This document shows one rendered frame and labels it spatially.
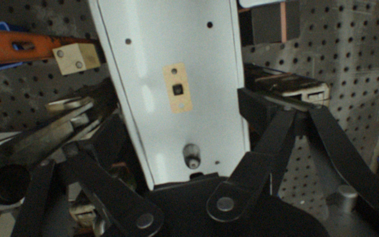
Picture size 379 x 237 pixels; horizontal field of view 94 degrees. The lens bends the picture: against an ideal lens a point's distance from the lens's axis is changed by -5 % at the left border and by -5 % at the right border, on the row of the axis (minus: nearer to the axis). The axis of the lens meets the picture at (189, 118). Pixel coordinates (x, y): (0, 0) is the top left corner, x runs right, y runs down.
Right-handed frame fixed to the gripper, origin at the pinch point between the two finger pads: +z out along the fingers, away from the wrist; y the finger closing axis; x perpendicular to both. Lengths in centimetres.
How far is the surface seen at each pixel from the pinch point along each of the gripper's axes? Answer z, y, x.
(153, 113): 13.6, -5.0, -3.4
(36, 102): 44, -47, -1
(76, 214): 6.7, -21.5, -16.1
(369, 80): 44, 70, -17
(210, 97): 13.6, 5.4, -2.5
